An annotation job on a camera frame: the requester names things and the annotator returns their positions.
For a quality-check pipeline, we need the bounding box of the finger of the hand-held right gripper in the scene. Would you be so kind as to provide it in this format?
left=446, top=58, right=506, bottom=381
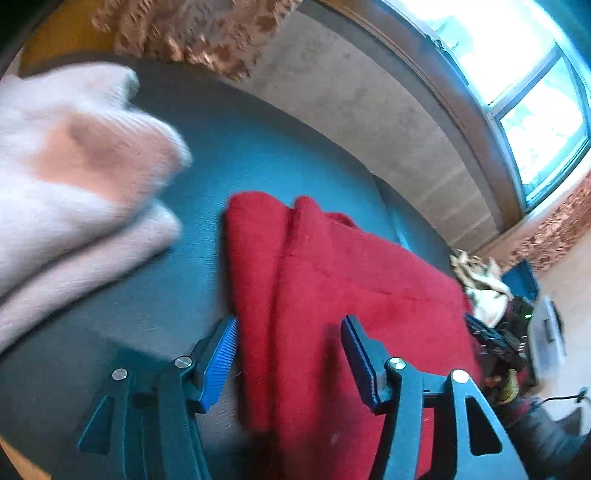
left=464, top=313, right=502, bottom=344

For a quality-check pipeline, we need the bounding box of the folded pale pink sweater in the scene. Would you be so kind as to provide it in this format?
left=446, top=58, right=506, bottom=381
left=0, top=62, right=192, bottom=354

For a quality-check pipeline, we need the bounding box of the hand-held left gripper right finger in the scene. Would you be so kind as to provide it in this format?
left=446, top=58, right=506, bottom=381
left=341, top=315, right=529, bottom=480

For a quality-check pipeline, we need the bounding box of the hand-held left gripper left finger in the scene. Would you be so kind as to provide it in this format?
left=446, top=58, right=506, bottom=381
left=76, top=315, right=239, bottom=480

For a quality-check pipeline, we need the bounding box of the brown patterned curtain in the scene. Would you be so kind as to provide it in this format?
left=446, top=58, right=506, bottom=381
left=475, top=173, right=591, bottom=273
left=92, top=0, right=303, bottom=81

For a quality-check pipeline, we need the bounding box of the red knitted sweater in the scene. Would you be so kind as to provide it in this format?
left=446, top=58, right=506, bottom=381
left=225, top=191, right=485, bottom=480

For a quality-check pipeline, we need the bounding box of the beige crumpled cloth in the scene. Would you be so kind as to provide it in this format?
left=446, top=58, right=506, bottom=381
left=450, top=249, right=514, bottom=326

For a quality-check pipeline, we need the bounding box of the blue container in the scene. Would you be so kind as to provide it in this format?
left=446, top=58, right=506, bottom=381
left=501, top=261, right=540, bottom=303

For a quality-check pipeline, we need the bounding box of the window with wooden frame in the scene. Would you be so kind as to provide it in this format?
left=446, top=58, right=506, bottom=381
left=318, top=0, right=591, bottom=213

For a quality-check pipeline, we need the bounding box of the clear plastic box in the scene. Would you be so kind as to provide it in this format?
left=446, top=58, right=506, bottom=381
left=526, top=295, right=568, bottom=384

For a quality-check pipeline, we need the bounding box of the black cable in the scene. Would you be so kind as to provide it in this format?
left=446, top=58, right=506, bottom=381
left=536, top=388, right=591, bottom=409

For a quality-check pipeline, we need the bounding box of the orange wooden panel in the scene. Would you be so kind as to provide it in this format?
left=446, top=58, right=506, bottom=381
left=18, top=0, right=116, bottom=77

